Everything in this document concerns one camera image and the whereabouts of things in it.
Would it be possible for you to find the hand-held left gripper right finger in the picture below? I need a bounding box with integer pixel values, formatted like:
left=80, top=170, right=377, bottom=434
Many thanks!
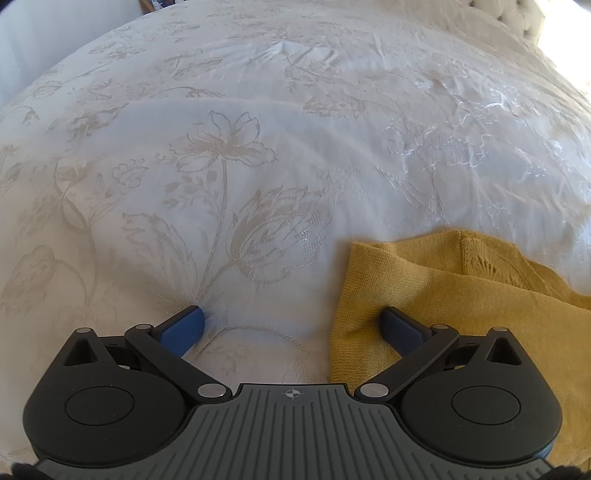
left=355, top=306, right=527, bottom=402

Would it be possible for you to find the white curtain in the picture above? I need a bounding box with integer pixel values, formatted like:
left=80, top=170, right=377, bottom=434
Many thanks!
left=0, top=0, right=141, bottom=104

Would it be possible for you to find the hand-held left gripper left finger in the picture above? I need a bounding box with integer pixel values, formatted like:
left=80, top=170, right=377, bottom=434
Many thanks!
left=62, top=305, right=233, bottom=403

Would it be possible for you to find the beige tufted headboard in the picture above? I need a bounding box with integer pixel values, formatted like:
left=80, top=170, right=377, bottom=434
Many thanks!
left=468, top=0, right=546, bottom=46

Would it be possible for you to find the yellow knit garment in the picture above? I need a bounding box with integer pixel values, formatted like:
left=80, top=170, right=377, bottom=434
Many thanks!
left=329, top=229, right=591, bottom=468

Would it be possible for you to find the white floral embroidered bedspread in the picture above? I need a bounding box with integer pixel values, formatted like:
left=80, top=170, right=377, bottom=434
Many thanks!
left=0, top=0, right=591, bottom=462

